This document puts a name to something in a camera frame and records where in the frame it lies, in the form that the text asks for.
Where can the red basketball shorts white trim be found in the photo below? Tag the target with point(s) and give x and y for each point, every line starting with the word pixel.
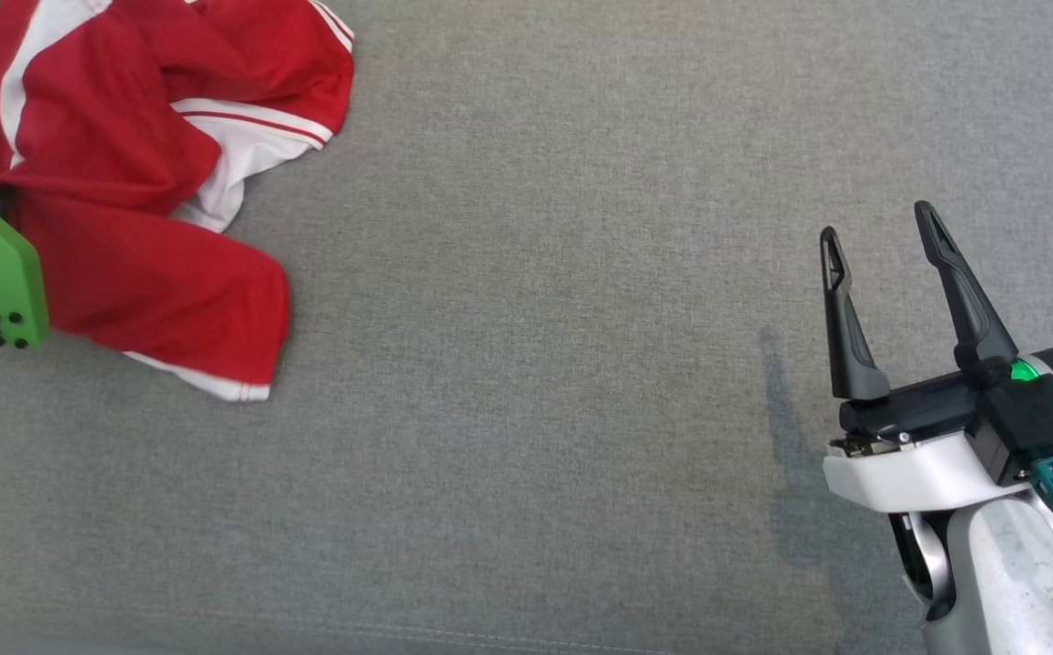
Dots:
pixel 153 282

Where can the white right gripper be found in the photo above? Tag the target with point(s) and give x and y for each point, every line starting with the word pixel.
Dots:
pixel 917 468

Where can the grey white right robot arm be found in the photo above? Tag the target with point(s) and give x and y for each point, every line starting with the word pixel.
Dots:
pixel 1008 582

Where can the red and white t-shirt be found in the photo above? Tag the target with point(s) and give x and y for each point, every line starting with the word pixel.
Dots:
pixel 262 64

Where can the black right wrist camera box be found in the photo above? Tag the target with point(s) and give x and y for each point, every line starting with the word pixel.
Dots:
pixel 1031 428

